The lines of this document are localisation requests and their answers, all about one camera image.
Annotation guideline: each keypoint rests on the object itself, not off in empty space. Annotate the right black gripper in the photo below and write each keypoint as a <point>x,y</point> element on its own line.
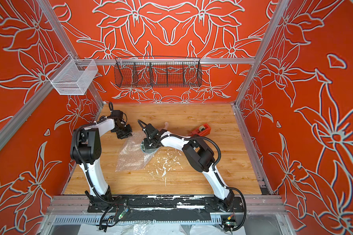
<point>148,142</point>

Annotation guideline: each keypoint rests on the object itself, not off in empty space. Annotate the clear plastic hanging bin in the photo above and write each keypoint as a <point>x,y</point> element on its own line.
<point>73,80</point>

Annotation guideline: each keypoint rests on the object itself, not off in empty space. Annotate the black wire mesh basket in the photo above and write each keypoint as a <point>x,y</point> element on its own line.
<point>158,72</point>

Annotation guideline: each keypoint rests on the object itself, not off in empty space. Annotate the red tape dispenser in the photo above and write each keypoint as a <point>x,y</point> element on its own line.
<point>202,130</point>

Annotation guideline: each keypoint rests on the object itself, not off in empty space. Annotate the green leaf pattern bowl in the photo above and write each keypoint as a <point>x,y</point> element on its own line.
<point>147,150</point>

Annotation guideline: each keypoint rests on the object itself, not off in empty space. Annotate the clear bubble wrap sheet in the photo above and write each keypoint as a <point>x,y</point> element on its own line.
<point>133,155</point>

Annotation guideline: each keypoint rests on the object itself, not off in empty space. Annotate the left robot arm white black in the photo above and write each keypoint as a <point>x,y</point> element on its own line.
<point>86,150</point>

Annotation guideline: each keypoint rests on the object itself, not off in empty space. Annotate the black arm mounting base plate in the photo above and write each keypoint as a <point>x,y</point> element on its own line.
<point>206,203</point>

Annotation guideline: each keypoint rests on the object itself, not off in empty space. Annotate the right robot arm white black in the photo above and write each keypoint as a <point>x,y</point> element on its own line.
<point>203,154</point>

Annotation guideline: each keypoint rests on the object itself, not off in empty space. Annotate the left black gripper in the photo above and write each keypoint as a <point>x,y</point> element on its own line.
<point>128,133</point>

